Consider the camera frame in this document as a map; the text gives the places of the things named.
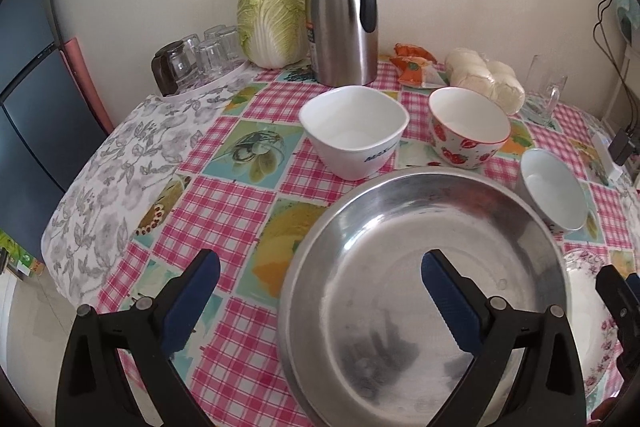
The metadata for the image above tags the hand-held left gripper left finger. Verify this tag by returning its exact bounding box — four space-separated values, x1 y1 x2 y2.
56 248 221 427

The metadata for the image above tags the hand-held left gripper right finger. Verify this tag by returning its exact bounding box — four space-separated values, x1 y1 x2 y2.
420 249 587 427

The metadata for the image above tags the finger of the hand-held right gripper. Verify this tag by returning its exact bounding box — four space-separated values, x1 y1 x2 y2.
595 264 640 380

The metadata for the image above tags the floral rimmed plate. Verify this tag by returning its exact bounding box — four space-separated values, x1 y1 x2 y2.
562 248 631 423

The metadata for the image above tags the large steel basin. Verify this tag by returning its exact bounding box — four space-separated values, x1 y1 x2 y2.
278 167 571 427

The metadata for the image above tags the strawberry print bowl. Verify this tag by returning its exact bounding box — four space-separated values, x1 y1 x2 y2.
428 87 512 170

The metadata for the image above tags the pink checked tablecloth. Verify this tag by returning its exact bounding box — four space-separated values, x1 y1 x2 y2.
97 59 636 427

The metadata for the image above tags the small white bowl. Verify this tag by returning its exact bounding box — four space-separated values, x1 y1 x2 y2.
520 148 587 235

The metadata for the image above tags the white power strip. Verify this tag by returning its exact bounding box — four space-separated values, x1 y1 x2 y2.
590 132 623 185

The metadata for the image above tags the grey floral cloth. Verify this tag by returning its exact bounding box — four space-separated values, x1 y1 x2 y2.
41 72 261 303

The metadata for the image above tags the black charger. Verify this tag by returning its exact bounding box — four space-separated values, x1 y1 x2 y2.
609 129 636 166

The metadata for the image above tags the green box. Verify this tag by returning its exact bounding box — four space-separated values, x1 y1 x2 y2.
0 229 43 278

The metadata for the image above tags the white square bowl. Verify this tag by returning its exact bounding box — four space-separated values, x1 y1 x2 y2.
299 85 411 181

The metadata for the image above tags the clear glass mug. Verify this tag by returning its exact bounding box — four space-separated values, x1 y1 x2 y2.
520 54 568 125

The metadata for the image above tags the bag of steamed buns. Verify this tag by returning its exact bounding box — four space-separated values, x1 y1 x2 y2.
445 48 527 115

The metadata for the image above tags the white tray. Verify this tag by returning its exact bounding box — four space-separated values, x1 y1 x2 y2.
160 59 251 100

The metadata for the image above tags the orange snack packet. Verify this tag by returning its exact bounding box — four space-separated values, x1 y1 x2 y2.
390 43 448 88

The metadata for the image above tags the glass teapot with brown lid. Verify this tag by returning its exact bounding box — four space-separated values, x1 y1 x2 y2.
151 41 193 96

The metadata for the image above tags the pink board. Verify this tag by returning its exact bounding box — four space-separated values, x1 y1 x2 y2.
62 38 115 135

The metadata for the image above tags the dark blue refrigerator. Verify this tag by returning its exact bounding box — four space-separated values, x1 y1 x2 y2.
0 0 108 258

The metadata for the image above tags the napa cabbage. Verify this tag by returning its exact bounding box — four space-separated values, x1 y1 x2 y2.
236 0 308 70

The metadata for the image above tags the stainless steel thermos jug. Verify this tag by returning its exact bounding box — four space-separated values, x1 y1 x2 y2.
305 0 379 88

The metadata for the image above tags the black cable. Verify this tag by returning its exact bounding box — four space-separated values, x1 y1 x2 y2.
593 0 640 132

